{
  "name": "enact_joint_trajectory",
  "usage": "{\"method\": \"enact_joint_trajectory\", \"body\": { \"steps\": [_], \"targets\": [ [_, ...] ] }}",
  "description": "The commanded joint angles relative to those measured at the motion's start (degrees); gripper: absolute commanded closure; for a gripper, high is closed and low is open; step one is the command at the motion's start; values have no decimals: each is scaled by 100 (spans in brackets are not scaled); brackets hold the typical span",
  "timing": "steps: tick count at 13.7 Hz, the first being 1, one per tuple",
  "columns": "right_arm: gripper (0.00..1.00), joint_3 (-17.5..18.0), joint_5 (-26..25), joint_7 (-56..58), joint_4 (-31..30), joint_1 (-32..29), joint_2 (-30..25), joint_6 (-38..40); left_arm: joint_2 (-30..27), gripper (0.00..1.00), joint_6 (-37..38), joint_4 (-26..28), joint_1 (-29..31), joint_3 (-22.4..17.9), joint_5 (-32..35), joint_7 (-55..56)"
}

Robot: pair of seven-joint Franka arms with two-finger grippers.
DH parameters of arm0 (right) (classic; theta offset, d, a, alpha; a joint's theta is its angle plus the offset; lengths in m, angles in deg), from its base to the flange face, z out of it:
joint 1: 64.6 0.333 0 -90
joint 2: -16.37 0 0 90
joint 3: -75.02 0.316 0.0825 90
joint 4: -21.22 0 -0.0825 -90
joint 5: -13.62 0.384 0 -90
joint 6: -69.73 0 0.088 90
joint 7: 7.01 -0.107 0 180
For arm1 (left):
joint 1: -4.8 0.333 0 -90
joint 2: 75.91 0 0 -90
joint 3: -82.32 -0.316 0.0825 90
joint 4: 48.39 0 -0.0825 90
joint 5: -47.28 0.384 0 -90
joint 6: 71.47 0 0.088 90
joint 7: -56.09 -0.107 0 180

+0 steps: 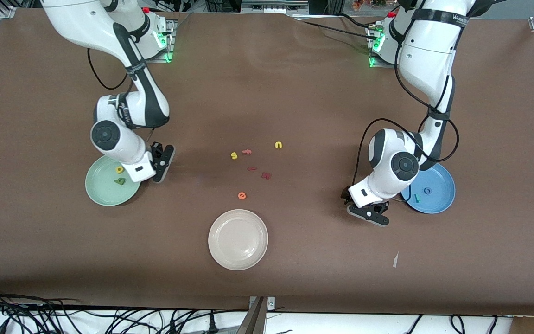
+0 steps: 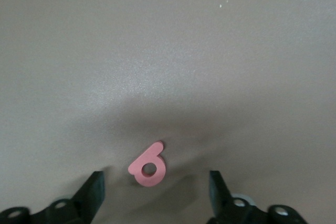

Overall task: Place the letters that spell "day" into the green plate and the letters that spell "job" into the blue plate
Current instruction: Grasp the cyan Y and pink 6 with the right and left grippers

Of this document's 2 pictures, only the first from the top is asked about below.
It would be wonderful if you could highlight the green plastic plate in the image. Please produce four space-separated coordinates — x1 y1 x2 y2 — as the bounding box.
85 155 142 207

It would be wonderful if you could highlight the blue plastic plate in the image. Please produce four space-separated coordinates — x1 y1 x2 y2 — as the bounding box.
400 161 457 215

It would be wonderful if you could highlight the beige plastic plate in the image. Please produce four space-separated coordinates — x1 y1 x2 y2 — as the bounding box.
208 209 269 271

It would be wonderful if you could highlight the brown paper table cover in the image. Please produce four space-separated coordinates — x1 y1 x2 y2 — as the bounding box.
0 7 534 319

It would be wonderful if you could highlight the aluminium table leg profile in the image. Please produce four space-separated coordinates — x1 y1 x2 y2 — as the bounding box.
235 295 276 334

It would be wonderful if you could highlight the grey metal box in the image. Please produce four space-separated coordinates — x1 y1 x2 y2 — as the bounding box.
241 0 310 16

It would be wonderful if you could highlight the black base cable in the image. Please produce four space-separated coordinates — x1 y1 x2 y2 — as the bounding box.
300 19 379 43
336 12 380 30

